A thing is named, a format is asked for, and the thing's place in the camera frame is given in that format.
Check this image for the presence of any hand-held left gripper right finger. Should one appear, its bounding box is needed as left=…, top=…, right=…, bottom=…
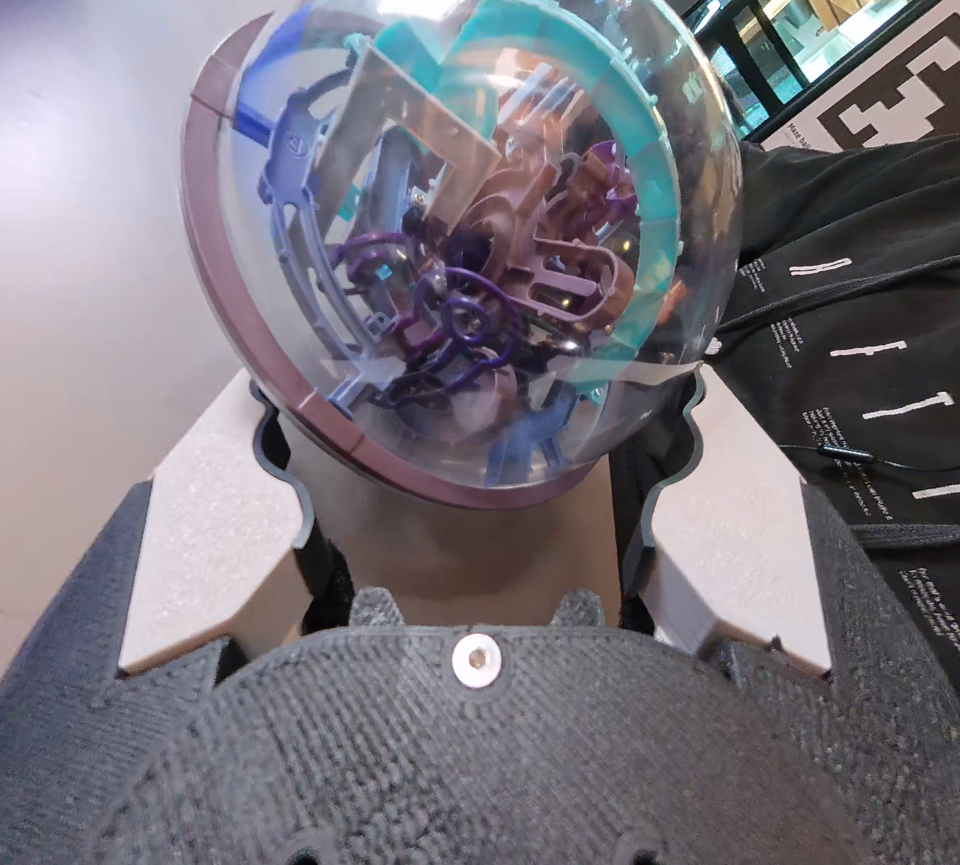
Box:
left=615, top=367, right=834, bottom=676

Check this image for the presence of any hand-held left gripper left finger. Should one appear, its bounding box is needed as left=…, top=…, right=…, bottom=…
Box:
left=117, top=367, right=354, bottom=676

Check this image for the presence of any clear maze ball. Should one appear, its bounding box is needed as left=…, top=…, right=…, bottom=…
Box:
left=180, top=0, right=747, bottom=511

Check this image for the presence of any person's black printed jacket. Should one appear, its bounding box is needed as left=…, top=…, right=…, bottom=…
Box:
left=608, top=138, right=960, bottom=686

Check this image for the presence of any black white marker board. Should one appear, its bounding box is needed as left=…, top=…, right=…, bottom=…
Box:
left=758, top=0, right=960, bottom=154

